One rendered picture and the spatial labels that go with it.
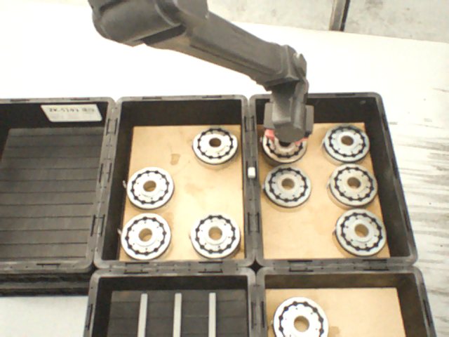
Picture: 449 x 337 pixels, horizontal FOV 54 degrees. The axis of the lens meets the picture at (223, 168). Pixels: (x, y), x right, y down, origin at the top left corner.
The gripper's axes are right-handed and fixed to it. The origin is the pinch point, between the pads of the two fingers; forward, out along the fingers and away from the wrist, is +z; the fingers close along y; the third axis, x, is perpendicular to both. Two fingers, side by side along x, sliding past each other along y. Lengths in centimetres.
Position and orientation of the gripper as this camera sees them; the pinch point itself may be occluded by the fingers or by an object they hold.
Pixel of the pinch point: (285, 140)
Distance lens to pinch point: 102.6
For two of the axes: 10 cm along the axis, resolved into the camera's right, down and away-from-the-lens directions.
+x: 1.1, -8.7, 4.7
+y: 9.9, 0.8, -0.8
